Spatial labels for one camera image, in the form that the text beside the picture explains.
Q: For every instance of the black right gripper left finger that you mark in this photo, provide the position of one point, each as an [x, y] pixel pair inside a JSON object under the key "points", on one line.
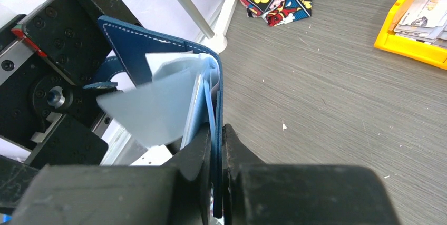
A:
{"points": [[177, 192]]}

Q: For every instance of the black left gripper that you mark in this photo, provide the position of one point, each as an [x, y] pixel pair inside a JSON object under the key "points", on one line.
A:
{"points": [[55, 62]]}

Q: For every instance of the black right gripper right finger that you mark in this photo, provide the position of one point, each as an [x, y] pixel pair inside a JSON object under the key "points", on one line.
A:
{"points": [[256, 192]]}

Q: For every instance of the navy leather card holder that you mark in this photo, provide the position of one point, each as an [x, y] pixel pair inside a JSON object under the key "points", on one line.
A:
{"points": [[178, 88]]}

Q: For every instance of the yellow bin with silver cards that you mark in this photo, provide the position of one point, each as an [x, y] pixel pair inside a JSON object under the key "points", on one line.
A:
{"points": [[387, 40]]}

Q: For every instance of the stack of silver cards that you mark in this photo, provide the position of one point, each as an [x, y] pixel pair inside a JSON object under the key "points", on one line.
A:
{"points": [[424, 21]]}

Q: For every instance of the silver clothes rack pole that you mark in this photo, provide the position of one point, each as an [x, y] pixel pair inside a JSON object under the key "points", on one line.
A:
{"points": [[198, 19]]}

